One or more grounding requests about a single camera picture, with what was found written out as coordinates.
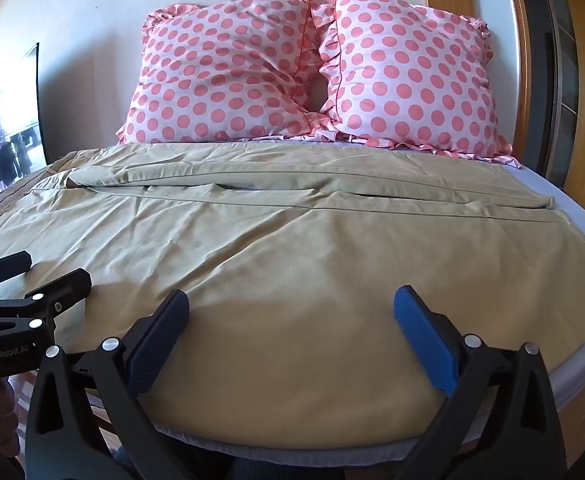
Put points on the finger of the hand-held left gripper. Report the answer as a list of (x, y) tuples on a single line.
[(7, 262), (67, 285)]

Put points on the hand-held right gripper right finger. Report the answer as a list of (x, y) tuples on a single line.
[(425, 342)]

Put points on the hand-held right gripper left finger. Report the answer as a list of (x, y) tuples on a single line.
[(161, 341)]

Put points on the khaki pants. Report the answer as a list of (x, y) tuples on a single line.
[(292, 187)]

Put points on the person's left hand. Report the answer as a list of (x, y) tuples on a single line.
[(0, 412)]

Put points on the khaki blanket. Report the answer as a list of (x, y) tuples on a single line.
[(297, 285)]

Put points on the bed with grey sheet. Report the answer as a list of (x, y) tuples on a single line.
[(562, 195)]

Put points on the pink polka dot pillow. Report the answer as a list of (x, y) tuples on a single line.
[(212, 72), (412, 70)]

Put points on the dark glass door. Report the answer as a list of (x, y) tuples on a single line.
[(547, 60)]

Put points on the wall-mounted television screen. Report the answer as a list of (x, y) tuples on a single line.
[(17, 135)]

